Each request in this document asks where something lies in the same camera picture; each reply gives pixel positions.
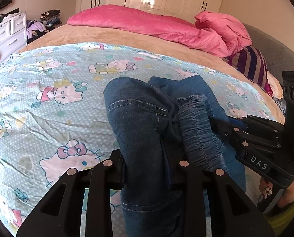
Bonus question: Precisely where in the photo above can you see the right hand painted nails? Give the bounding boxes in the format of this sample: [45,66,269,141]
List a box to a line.
[259,177,294,208]

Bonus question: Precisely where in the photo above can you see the pile of folded clothes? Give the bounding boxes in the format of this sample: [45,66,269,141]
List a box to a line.
[40,10,61,27]

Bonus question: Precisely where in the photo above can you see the green sleeve forearm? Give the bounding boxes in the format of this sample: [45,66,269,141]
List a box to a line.
[266,202,294,236]

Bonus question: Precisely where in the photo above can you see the purple white clothes heap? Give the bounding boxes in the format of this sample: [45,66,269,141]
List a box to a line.
[26,20,48,44]

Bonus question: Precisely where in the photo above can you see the pink duvet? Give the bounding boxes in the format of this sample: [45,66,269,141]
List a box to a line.
[67,4,252,57]

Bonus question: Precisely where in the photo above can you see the white drawer chest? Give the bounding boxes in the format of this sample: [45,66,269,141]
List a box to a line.
[0,12,27,62]

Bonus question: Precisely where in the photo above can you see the purple striped pillow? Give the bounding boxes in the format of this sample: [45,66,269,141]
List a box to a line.
[224,45,273,97]

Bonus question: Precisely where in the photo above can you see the blue denim pants lace hem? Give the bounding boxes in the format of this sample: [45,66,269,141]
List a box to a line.
[104,75,246,236]

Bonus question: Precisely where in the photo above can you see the Hello Kitty blue bedsheet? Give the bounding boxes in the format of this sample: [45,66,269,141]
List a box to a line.
[0,43,282,236]

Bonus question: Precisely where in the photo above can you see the grey upholstered headboard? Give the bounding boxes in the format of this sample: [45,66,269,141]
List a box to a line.
[244,24,294,84]

